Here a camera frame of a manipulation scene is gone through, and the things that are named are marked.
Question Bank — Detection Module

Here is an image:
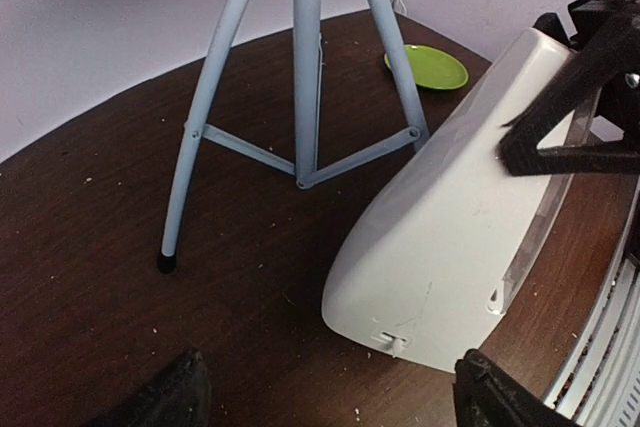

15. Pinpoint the white metronome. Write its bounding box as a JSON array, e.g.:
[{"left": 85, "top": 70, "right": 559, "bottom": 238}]
[{"left": 321, "top": 28, "right": 572, "bottom": 372}]

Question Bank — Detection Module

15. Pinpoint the white perforated music stand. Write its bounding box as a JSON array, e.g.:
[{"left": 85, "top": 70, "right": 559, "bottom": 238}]
[{"left": 156, "top": 0, "right": 430, "bottom": 275}]

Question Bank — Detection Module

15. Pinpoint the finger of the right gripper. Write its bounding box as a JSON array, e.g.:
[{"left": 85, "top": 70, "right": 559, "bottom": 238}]
[
  {"left": 504, "top": 141, "right": 639, "bottom": 176},
  {"left": 498, "top": 12, "right": 639, "bottom": 162}
]

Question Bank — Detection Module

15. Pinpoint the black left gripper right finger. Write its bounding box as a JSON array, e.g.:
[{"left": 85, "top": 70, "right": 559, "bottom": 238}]
[{"left": 453, "top": 349, "right": 575, "bottom": 427}]

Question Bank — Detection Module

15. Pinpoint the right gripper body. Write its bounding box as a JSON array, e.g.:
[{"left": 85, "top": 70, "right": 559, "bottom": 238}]
[{"left": 534, "top": 0, "right": 639, "bottom": 140}]

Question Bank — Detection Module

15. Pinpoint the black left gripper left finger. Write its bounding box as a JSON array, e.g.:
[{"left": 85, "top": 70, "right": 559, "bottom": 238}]
[{"left": 99, "top": 348, "right": 211, "bottom": 426}]

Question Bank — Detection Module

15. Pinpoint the aluminium front rail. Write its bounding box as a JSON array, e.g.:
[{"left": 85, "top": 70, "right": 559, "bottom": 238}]
[{"left": 543, "top": 231, "right": 639, "bottom": 426}]

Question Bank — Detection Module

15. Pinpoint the green plate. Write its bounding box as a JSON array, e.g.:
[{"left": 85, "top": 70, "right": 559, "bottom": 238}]
[{"left": 403, "top": 44, "right": 469, "bottom": 91}]

